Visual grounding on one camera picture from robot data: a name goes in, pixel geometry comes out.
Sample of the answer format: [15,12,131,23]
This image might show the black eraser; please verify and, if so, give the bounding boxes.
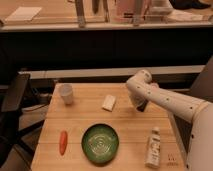
[136,101,148,112]

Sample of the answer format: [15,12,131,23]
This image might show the orange carrot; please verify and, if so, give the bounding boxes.
[59,131,68,155]

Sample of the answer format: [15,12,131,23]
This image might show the white sponge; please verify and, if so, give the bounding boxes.
[102,95,116,111]

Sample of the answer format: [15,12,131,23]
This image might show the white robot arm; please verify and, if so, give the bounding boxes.
[126,70,213,171]

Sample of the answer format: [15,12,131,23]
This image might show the green round plate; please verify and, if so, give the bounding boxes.
[81,123,119,165]

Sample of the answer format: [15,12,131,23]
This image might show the white plastic bottle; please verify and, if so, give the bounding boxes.
[145,127,160,168]

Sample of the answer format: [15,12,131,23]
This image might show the white paper sheet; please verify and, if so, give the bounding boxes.
[6,7,42,22]

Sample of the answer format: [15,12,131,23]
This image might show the white paper cup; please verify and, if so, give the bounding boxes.
[59,84,73,105]

